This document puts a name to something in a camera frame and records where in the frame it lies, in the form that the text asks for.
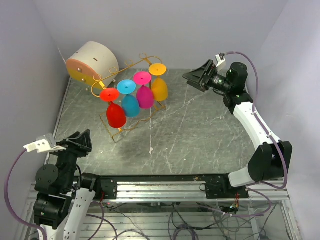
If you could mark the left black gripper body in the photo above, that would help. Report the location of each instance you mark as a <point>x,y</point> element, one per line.
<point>71,152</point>

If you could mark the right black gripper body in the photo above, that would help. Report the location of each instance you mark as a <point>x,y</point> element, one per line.
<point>215,81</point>

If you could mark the yellow plastic wine glass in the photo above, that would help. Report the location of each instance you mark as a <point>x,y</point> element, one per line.
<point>159,87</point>

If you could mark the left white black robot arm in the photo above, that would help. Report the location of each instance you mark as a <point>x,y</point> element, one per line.
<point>57,215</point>

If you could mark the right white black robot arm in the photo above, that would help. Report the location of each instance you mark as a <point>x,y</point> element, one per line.
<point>272,157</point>

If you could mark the red plastic wine glass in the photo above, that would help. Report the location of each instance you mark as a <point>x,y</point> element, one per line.
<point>115,114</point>

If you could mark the magenta plastic wine glass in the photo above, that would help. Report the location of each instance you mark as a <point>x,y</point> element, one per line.
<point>144,94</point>

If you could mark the blue plastic wine glass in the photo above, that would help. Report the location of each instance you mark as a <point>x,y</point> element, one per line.
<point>129,103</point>

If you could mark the beige cylindrical toy box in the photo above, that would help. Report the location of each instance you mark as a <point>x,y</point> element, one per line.
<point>93,61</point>

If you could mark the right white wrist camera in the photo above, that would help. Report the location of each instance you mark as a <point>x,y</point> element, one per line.
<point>220,60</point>

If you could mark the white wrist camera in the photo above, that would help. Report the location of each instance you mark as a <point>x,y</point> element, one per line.
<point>220,60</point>
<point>44,144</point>

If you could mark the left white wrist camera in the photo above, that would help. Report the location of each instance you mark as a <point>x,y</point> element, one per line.
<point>44,144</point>

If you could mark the gold wire wine glass rack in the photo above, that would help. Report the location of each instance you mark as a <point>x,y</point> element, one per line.
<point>157,105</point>

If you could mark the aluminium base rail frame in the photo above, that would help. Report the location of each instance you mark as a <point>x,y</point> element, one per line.
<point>174,210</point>

